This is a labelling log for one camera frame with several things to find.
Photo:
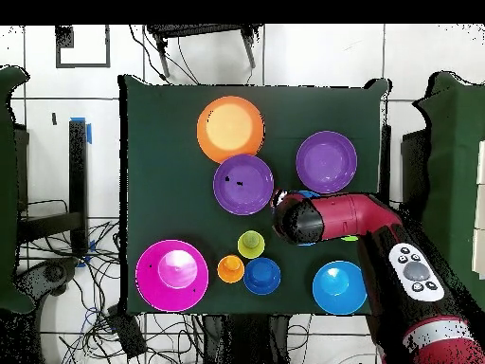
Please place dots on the orange cup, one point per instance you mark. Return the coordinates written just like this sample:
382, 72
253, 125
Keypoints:
230, 269

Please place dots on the grey chair base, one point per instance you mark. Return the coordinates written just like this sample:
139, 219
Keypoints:
49, 275

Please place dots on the blue tape strip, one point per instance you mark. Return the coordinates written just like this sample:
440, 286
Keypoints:
89, 133

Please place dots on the small black floor marker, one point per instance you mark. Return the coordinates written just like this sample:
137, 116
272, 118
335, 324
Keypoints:
54, 118

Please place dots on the light blue bowl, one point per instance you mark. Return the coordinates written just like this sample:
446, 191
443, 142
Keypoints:
308, 194
333, 292

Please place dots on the black square floor frame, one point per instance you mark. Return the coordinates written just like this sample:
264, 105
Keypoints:
58, 53

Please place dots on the green cloth side table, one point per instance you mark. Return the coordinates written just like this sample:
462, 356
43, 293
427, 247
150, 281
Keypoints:
7, 170
454, 151

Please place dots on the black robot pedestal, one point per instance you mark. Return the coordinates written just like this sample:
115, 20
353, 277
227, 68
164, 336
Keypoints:
246, 341

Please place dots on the large pink bowl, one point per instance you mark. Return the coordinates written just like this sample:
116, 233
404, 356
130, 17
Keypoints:
172, 280

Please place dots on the black stand frame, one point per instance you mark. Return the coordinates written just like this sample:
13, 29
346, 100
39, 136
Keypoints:
78, 170

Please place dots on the small green bowl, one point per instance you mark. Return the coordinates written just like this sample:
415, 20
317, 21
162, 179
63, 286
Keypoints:
349, 238

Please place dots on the dark green tablecloth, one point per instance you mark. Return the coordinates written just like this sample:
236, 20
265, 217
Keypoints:
163, 151

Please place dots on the black power strip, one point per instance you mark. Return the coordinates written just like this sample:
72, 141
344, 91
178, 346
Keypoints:
130, 341

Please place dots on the large orange bowl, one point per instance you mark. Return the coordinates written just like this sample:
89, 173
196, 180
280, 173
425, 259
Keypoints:
231, 129

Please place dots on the black stool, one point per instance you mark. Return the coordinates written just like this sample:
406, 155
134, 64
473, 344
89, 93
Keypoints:
197, 29

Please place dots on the small dark blue bowl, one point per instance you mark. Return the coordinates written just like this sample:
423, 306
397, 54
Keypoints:
262, 276

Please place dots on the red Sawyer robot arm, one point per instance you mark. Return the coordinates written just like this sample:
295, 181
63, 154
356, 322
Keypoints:
352, 220

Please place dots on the purple shallow bowl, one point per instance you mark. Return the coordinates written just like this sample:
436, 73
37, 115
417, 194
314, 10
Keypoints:
250, 197
326, 162

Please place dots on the yellow cup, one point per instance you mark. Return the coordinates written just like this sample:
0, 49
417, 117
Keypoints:
251, 244

